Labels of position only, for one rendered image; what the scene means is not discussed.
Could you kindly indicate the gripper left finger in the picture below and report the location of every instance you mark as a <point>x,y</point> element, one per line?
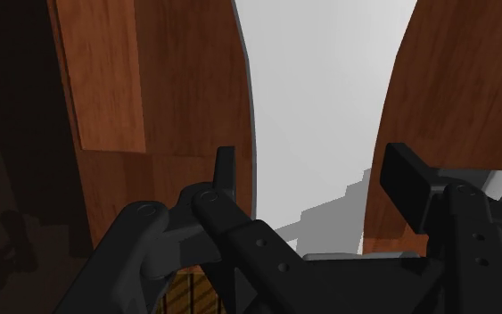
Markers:
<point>233,237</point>

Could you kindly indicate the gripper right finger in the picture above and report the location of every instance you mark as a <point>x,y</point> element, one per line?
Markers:
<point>468,226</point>

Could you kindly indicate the plain brown wooden cabinet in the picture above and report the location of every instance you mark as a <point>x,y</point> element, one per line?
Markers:
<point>459,78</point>

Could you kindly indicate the brown wooden cabinet with door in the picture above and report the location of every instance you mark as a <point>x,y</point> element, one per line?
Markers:
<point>181,87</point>

